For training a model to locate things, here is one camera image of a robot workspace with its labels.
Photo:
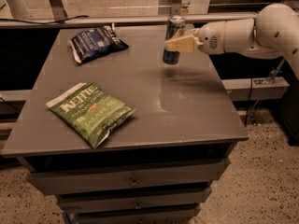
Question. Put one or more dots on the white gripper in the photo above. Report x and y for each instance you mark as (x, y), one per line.
(210, 38)

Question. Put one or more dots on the redbull can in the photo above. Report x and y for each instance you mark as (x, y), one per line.
(175, 28)

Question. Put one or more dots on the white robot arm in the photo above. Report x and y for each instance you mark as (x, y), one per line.
(273, 33)

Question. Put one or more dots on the blue chip bag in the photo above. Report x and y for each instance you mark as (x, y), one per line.
(95, 43)

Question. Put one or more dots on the green jalapeno chip bag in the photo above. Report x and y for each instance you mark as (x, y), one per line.
(91, 112)

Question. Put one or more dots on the metal railing bar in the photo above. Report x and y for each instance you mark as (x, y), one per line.
(83, 21)

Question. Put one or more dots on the grey drawer cabinet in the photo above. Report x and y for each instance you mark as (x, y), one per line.
(126, 139)

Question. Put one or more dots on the top grey drawer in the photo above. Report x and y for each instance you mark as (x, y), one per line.
(128, 177)

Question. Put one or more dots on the grey drawer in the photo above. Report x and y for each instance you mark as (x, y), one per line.
(134, 200)
(128, 177)
(140, 216)

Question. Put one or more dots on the middle grey drawer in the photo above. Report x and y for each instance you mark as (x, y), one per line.
(134, 200)

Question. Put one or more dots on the bottom grey drawer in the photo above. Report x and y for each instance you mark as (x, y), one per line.
(140, 216)

